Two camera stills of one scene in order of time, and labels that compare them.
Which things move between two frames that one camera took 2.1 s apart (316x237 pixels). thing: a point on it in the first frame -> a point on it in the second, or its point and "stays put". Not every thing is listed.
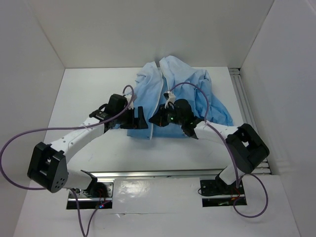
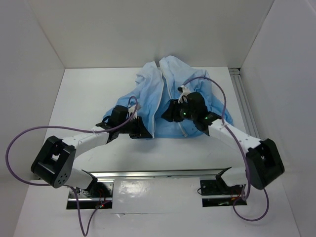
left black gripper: x=139 y=123 -> x=143 y=132
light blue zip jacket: x=156 y=86 stays put
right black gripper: x=159 y=118 -> x=172 y=113
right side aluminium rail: x=247 y=114 stays put
